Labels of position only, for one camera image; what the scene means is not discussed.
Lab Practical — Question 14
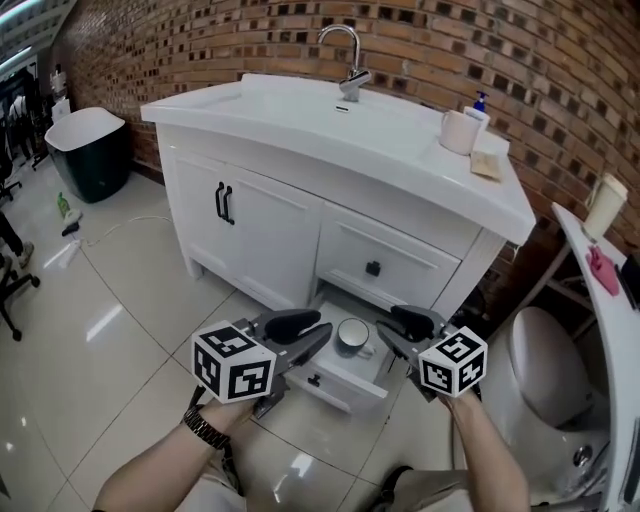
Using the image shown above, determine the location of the clothes rack with garments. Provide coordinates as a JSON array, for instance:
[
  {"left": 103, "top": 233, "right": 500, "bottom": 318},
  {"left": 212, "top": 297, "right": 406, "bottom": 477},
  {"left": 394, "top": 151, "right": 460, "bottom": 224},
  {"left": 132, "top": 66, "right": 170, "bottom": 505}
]
[{"left": 0, "top": 63, "right": 49, "bottom": 172}]

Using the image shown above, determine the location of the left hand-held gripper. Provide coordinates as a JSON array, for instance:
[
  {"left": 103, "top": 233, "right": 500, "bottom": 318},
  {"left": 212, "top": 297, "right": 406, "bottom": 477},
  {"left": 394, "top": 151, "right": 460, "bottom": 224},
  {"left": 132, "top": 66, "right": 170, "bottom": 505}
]
[{"left": 191, "top": 308, "right": 335, "bottom": 420}]

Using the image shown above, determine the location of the pink soft item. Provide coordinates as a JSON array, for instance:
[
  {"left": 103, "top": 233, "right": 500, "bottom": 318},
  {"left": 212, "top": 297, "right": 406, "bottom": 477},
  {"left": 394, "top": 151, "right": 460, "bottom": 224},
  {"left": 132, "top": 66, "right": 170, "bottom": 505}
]
[{"left": 585, "top": 244, "right": 622, "bottom": 298}]

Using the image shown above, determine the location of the white toilet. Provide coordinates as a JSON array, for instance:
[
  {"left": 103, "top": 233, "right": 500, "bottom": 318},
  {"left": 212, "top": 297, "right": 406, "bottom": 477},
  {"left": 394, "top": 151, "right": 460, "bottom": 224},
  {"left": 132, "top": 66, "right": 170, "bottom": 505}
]
[{"left": 481, "top": 305, "right": 617, "bottom": 507}]

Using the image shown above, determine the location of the white power strip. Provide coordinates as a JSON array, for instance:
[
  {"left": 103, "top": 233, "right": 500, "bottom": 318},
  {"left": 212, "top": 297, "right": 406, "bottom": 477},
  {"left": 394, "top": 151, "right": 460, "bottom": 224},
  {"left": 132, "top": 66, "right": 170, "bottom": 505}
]
[{"left": 54, "top": 238, "right": 83, "bottom": 271}]

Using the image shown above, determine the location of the white vanity cabinet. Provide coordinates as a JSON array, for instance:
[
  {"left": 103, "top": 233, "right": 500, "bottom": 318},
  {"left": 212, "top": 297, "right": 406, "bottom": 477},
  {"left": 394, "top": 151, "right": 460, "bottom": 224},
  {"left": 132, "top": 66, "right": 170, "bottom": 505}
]
[{"left": 154, "top": 121, "right": 507, "bottom": 322}]

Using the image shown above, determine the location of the white drawer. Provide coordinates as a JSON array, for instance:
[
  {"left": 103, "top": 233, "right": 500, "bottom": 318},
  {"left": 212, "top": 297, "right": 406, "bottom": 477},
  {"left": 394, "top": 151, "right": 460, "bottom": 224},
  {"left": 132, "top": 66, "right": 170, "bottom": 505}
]
[
  {"left": 288, "top": 294, "right": 397, "bottom": 415},
  {"left": 316, "top": 199, "right": 464, "bottom": 309}
]

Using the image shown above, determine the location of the white ceramic sink top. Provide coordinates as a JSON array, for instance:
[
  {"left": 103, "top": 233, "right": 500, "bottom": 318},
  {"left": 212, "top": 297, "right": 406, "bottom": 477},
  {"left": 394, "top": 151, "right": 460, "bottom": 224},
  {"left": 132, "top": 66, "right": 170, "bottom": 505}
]
[{"left": 139, "top": 72, "right": 538, "bottom": 247}]

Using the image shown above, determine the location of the beige folded cloth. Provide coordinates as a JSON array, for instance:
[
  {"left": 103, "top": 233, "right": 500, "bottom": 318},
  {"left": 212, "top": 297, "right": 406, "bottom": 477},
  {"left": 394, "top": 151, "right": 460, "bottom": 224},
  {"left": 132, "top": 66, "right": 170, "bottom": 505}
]
[{"left": 469, "top": 149, "right": 503, "bottom": 180}]

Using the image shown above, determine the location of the person's left forearm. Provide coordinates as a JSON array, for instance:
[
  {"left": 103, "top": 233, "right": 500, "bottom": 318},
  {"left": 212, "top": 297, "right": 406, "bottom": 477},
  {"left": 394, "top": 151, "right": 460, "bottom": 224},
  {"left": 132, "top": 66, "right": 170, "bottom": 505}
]
[{"left": 93, "top": 398, "right": 257, "bottom": 512}]

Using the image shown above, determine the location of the white panelled cabinet door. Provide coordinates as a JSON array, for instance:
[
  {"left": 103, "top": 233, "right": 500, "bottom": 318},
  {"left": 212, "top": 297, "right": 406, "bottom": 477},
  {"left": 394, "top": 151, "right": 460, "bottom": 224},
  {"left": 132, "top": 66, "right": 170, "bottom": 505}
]
[
  {"left": 171, "top": 148, "right": 240, "bottom": 282},
  {"left": 231, "top": 166, "right": 322, "bottom": 309}
]

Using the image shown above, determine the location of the black and white bathtub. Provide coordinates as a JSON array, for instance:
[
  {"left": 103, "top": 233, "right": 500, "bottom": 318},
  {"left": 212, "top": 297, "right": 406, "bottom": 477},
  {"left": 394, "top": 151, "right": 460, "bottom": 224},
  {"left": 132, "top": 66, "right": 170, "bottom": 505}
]
[{"left": 44, "top": 105, "right": 133, "bottom": 205}]

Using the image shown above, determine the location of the black flat item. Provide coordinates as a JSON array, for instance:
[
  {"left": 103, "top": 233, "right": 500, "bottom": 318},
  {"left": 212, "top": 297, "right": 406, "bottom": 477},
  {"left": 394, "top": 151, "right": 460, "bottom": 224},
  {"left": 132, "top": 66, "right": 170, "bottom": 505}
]
[{"left": 616, "top": 263, "right": 640, "bottom": 312}]

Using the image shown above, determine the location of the metal table frame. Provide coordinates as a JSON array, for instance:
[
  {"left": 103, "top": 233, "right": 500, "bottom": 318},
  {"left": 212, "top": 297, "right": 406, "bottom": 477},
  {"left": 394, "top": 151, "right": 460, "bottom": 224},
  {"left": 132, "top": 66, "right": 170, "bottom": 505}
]
[{"left": 509, "top": 243, "right": 597, "bottom": 342}]

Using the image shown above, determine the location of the white mug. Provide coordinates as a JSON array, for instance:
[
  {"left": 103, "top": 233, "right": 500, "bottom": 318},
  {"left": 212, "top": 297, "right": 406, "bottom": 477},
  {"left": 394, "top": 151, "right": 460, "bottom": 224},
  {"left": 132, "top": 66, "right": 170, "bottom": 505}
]
[{"left": 438, "top": 109, "right": 483, "bottom": 157}]

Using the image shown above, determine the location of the chrome gooseneck faucet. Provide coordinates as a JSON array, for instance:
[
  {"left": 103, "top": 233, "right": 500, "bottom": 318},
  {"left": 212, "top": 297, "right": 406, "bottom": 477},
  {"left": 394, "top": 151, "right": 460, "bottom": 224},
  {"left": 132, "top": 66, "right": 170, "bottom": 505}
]
[{"left": 317, "top": 24, "right": 373, "bottom": 104}]

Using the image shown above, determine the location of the white power cable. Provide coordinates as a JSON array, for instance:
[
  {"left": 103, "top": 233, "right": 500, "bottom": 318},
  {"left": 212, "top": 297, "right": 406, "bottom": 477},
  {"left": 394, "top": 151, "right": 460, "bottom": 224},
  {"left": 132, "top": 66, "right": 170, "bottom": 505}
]
[{"left": 78, "top": 214, "right": 174, "bottom": 249}]

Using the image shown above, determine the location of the white soap bottle blue pump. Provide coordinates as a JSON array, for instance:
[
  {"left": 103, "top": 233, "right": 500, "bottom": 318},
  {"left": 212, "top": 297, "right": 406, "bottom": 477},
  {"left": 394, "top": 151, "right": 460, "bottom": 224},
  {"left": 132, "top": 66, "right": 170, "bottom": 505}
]
[{"left": 462, "top": 90, "right": 492, "bottom": 134}]

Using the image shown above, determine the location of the black office chair base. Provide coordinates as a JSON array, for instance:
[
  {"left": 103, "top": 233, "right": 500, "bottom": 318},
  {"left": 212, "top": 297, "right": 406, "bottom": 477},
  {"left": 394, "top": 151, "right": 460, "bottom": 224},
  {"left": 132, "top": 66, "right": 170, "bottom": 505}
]
[{"left": 0, "top": 251, "right": 42, "bottom": 343}]

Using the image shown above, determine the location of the dark ceramic cup item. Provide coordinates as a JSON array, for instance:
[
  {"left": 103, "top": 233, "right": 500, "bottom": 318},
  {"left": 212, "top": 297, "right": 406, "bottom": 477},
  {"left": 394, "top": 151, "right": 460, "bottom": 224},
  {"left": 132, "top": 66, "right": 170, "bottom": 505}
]
[{"left": 335, "top": 317, "right": 375, "bottom": 359}]

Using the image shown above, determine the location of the dark metal wristwatch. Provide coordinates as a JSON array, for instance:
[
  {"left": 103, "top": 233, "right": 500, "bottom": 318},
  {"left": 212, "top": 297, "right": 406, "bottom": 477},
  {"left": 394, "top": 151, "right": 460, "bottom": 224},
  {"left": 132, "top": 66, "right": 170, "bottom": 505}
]
[{"left": 181, "top": 403, "right": 233, "bottom": 450}]

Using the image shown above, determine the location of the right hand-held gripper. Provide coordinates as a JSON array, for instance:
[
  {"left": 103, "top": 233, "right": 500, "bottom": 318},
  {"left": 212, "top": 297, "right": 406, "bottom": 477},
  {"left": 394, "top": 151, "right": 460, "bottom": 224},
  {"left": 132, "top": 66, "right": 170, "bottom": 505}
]
[{"left": 376, "top": 304, "right": 490, "bottom": 404}]

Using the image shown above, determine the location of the white side table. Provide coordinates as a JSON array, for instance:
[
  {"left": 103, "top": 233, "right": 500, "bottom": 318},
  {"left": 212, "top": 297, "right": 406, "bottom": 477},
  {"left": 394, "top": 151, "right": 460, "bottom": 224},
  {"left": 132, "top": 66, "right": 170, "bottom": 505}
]
[{"left": 550, "top": 201, "right": 640, "bottom": 512}]

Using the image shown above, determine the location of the white closed drawer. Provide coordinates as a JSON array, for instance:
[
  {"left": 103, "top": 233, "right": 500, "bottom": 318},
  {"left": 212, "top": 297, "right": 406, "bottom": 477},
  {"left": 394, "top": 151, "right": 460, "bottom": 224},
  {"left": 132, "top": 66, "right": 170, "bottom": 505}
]
[{"left": 316, "top": 199, "right": 464, "bottom": 309}]

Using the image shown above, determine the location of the person's right forearm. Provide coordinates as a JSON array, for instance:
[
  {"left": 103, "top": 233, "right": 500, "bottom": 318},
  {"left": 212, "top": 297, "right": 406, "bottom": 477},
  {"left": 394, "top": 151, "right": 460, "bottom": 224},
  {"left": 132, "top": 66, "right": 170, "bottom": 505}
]
[{"left": 446, "top": 391, "right": 532, "bottom": 512}]

